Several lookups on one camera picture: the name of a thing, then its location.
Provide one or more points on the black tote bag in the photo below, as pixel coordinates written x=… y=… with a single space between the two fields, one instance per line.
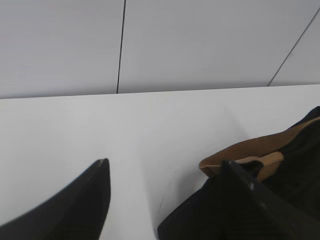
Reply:
x=287 y=163

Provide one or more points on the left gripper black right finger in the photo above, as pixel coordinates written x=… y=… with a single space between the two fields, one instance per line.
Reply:
x=253 y=212

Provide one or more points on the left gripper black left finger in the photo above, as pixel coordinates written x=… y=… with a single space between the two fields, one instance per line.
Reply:
x=77 y=212

